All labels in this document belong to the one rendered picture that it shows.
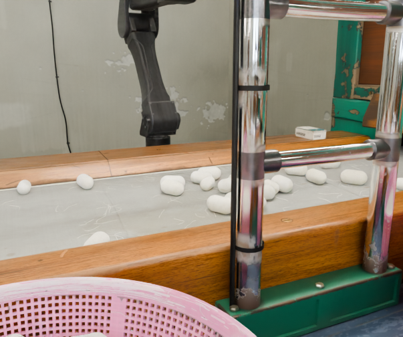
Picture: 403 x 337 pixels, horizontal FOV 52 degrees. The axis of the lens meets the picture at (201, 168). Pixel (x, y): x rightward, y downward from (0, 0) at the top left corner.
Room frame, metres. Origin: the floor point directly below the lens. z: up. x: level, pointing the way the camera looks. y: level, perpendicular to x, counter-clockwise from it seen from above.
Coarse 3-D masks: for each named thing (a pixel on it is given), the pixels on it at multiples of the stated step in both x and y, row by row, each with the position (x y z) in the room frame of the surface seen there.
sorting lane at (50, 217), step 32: (352, 160) 0.76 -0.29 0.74; (0, 192) 0.57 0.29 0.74; (32, 192) 0.57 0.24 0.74; (64, 192) 0.57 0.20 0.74; (96, 192) 0.57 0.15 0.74; (128, 192) 0.57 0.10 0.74; (160, 192) 0.56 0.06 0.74; (192, 192) 0.56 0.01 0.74; (288, 192) 0.56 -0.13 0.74; (320, 192) 0.56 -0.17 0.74; (352, 192) 0.56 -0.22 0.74; (0, 224) 0.44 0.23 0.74; (32, 224) 0.44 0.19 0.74; (64, 224) 0.44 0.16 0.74; (96, 224) 0.44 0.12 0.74; (128, 224) 0.44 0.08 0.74; (160, 224) 0.44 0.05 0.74; (192, 224) 0.44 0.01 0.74; (0, 256) 0.36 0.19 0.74
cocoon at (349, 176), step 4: (344, 172) 0.60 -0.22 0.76; (348, 172) 0.60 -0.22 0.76; (352, 172) 0.60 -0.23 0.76; (356, 172) 0.60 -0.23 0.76; (360, 172) 0.59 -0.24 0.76; (340, 176) 0.61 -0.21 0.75; (344, 176) 0.60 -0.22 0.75; (348, 176) 0.60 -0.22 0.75; (352, 176) 0.59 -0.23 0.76; (356, 176) 0.59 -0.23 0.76; (360, 176) 0.59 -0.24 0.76; (364, 176) 0.59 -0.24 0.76; (344, 180) 0.60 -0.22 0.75; (348, 180) 0.60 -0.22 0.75; (352, 180) 0.59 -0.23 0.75; (356, 180) 0.59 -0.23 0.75; (360, 180) 0.59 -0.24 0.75; (364, 180) 0.59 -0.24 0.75; (352, 184) 0.60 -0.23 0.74; (356, 184) 0.59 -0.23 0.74; (360, 184) 0.59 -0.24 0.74
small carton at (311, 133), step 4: (296, 128) 0.90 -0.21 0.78; (300, 128) 0.88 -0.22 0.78; (304, 128) 0.87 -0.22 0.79; (308, 128) 0.87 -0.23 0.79; (312, 128) 0.87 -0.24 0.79; (316, 128) 0.87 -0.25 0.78; (320, 128) 0.87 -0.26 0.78; (296, 132) 0.90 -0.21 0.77; (300, 132) 0.88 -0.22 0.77; (304, 132) 0.87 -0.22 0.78; (308, 132) 0.86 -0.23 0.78; (312, 132) 0.85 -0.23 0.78; (316, 132) 0.85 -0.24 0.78; (320, 132) 0.85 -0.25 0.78; (324, 132) 0.86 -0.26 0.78; (300, 136) 0.88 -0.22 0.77; (304, 136) 0.87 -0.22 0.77; (308, 136) 0.86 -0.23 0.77; (312, 136) 0.85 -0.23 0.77; (316, 136) 0.85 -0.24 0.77; (320, 136) 0.85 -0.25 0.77; (324, 136) 0.86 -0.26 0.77
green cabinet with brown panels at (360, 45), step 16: (352, 0) 0.99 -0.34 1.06; (368, 0) 0.96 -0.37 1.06; (384, 0) 0.92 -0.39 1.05; (352, 32) 0.98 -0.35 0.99; (368, 32) 0.96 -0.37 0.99; (384, 32) 0.91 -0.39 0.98; (336, 48) 1.03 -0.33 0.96; (352, 48) 0.98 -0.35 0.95; (368, 48) 0.95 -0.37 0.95; (336, 64) 1.02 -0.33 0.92; (352, 64) 0.97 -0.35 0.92; (368, 64) 0.95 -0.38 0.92; (336, 80) 1.02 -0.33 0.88; (352, 80) 0.97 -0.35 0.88; (368, 80) 0.94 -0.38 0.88; (336, 96) 1.02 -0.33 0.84; (352, 96) 0.97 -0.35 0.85; (368, 96) 0.92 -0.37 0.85
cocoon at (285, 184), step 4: (276, 176) 0.57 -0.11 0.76; (280, 176) 0.57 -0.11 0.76; (272, 180) 0.57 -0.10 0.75; (276, 180) 0.57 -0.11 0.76; (280, 180) 0.56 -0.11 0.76; (284, 180) 0.56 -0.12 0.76; (288, 180) 0.56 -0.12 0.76; (280, 184) 0.56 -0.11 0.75; (284, 184) 0.55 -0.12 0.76; (288, 184) 0.55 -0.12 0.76; (292, 184) 0.56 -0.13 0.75; (280, 188) 0.55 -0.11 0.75; (284, 188) 0.55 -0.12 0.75; (288, 188) 0.55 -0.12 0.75; (284, 192) 0.56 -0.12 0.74
